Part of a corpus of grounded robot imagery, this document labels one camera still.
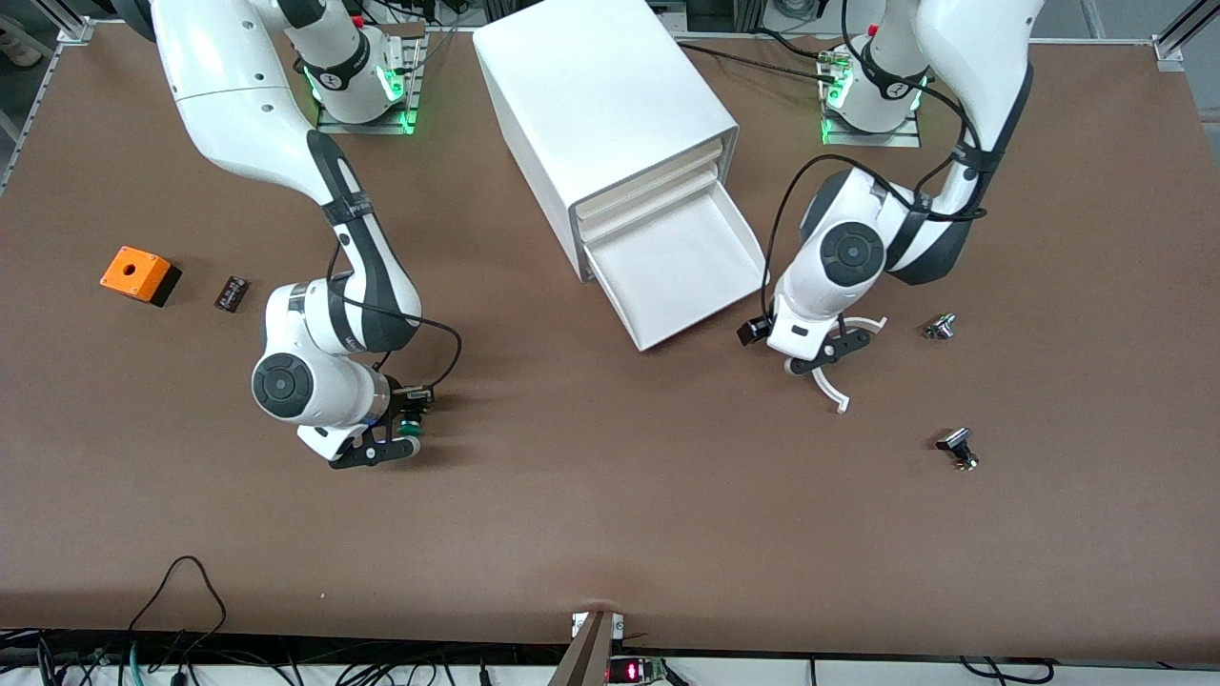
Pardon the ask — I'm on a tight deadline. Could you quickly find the orange button box with hole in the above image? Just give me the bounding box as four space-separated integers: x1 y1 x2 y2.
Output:
99 246 183 308

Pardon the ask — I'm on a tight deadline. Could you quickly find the white curved plastic arc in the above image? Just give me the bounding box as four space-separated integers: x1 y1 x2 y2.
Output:
815 316 889 415

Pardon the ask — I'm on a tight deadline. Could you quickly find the device with red display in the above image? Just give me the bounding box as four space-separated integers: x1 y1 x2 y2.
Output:
605 656 687 686

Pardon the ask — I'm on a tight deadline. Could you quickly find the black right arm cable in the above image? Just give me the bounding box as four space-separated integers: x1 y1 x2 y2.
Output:
326 243 465 393

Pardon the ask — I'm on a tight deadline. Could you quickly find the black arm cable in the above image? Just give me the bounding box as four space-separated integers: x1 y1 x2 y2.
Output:
326 243 465 393
760 0 989 325

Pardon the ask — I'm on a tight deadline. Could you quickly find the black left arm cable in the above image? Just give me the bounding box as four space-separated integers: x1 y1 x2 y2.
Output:
760 0 989 325

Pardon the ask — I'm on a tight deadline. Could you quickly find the black looped cable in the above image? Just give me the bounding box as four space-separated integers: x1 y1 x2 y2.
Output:
124 555 228 658

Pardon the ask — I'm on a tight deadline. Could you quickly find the black and silver switch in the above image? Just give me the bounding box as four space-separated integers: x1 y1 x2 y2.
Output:
935 427 981 474

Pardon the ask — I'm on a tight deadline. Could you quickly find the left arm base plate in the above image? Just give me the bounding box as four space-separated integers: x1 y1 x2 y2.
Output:
820 38 923 149

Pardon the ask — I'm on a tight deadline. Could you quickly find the black cable on table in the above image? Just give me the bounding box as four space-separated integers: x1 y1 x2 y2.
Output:
677 41 840 82

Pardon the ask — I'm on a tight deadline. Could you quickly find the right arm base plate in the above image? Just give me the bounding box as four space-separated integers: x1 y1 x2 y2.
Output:
315 24 425 136

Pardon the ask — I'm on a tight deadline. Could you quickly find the grey camera support beam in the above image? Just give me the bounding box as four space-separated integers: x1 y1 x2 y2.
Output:
548 610 625 686

